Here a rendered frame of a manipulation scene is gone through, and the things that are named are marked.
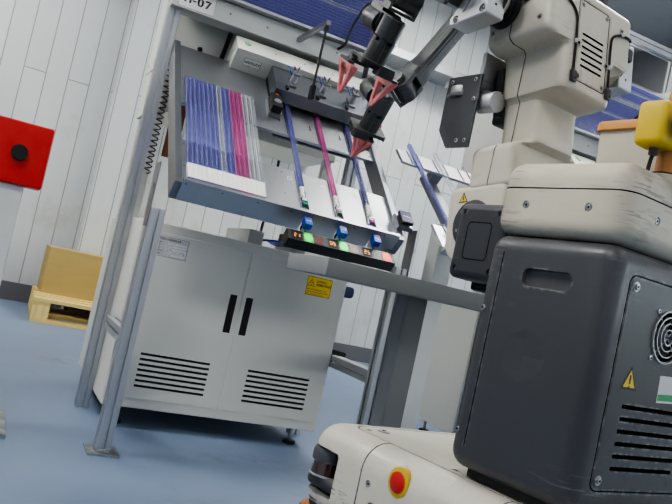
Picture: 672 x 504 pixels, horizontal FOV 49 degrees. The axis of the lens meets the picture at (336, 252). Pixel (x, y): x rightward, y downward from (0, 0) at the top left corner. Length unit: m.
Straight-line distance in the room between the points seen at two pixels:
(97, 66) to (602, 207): 4.66
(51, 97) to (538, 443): 4.67
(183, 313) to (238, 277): 0.20
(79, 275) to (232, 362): 2.58
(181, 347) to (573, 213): 1.45
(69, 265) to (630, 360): 4.03
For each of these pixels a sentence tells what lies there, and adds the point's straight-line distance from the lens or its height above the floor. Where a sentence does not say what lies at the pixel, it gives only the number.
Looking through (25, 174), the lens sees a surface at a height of 0.65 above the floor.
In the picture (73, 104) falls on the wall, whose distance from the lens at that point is 5.46.
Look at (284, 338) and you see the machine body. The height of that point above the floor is 0.34.
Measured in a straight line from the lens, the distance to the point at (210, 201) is 2.02.
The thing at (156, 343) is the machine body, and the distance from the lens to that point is 2.32.
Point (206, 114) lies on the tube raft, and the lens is 2.27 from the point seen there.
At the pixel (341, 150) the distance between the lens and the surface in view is 2.45.
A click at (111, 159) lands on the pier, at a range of 5.27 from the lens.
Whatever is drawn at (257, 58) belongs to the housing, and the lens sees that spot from 2.56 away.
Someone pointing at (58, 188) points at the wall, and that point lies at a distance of 5.40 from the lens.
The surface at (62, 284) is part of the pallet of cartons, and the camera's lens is 4.85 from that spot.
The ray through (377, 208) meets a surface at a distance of 2.29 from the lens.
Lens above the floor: 0.54
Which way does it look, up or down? 3 degrees up
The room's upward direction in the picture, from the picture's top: 12 degrees clockwise
